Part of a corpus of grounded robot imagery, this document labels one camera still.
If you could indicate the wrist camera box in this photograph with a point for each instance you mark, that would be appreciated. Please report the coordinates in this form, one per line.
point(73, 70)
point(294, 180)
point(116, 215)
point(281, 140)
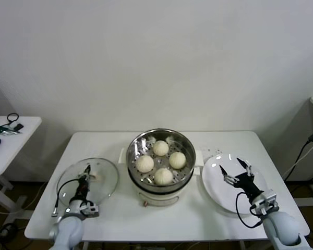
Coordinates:
point(92, 210)
point(267, 201)

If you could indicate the white cabinet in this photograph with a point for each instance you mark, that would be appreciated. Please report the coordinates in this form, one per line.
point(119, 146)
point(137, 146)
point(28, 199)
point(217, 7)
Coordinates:
point(302, 117)

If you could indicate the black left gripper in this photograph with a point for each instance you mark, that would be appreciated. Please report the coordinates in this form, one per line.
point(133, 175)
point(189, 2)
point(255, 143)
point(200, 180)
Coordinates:
point(83, 188)

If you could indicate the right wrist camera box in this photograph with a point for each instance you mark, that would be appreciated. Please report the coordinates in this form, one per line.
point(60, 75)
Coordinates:
point(267, 201)

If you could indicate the white steamed baozi bun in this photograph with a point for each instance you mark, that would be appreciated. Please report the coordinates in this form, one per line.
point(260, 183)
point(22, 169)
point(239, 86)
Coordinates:
point(161, 148)
point(177, 160)
point(145, 164)
point(163, 176)

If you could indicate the round glass pot lid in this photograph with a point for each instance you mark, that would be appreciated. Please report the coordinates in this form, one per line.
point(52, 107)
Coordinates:
point(104, 169)

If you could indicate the perforated steel steamer basket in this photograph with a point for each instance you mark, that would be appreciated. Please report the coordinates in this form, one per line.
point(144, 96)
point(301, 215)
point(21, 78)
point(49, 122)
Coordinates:
point(134, 148)

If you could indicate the white electric cooker base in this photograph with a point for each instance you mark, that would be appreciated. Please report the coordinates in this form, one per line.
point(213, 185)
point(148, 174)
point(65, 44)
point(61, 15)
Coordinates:
point(159, 198)

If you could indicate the white side table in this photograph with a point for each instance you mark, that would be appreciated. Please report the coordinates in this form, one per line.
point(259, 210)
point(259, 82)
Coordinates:
point(28, 130)

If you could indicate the round white plate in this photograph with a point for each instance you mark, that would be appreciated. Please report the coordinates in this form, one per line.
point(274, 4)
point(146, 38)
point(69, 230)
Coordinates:
point(214, 187)

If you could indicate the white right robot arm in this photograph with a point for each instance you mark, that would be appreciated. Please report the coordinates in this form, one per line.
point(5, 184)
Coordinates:
point(281, 229)

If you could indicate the small black device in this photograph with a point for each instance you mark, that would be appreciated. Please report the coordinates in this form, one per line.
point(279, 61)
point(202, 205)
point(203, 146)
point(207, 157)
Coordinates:
point(19, 127)

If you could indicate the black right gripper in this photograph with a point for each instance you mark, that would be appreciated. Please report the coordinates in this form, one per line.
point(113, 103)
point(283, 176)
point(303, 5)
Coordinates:
point(246, 183)

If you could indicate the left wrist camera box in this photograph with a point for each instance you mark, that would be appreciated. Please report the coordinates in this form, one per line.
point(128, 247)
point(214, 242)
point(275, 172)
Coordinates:
point(92, 210)

